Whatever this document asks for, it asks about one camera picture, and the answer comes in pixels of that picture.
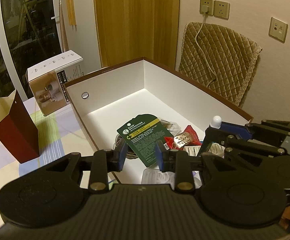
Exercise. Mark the white printed product box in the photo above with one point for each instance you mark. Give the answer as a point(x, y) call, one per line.
point(47, 92)

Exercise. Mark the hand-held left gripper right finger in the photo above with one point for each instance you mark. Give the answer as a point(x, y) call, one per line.
point(159, 156)

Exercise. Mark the wall data panel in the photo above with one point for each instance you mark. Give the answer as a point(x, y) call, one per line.
point(277, 29)

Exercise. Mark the brown box with white inside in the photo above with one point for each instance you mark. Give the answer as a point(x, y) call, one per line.
point(160, 92)

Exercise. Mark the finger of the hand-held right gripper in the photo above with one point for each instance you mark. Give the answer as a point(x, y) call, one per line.
point(215, 140)
point(234, 130)

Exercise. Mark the checkered tablecloth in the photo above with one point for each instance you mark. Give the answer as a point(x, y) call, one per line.
point(60, 140)

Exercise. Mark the empty wall socket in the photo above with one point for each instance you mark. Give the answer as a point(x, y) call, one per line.
point(221, 10)

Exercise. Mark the white roll-on bottle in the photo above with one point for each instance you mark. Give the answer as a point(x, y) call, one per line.
point(216, 121)

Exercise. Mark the wooden door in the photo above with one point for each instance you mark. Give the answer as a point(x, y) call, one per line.
point(135, 17)

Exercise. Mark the red sachet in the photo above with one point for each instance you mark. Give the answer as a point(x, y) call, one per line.
point(185, 137)

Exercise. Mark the red paper box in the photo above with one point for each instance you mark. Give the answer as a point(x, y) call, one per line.
point(15, 135)

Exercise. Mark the chair with quilted cover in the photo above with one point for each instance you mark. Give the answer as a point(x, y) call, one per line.
point(222, 62)

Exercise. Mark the yellow wooden wall hanging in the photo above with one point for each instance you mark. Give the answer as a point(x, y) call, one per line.
point(71, 10)

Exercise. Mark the dark velvet scrunchie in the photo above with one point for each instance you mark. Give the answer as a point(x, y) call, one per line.
point(116, 141)

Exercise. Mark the glass door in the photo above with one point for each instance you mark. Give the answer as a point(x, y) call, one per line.
point(22, 30)

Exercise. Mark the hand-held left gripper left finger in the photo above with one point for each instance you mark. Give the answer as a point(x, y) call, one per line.
point(123, 156)

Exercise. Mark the green face mask packet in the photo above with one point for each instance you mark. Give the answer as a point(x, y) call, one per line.
point(140, 140)

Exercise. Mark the wall socket with plug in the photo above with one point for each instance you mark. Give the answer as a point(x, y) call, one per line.
point(206, 1)

